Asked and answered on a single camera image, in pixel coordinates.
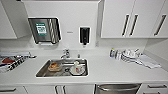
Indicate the steel paper towel dispenser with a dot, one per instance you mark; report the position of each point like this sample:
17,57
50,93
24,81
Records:
43,30

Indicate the stainless steel dishwasher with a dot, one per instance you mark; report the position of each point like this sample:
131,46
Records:
116,89

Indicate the white wall outlet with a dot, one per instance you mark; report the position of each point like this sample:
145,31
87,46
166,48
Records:
97,44

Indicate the white sink cabinet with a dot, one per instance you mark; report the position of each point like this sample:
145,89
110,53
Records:
60,89

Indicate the black soap dispenser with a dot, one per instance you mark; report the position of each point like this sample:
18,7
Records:
84,35

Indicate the chrome faucet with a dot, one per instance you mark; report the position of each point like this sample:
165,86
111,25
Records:
66,54

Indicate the plate with food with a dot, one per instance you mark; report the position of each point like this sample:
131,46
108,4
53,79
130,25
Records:
54,67

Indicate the blue white soap bottle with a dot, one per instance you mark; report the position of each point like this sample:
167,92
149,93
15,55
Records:
113,53

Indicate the white cup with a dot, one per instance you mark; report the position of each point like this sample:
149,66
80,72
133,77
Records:
77,68

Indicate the steel sink basin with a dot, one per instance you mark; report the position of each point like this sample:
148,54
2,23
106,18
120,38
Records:
43,71

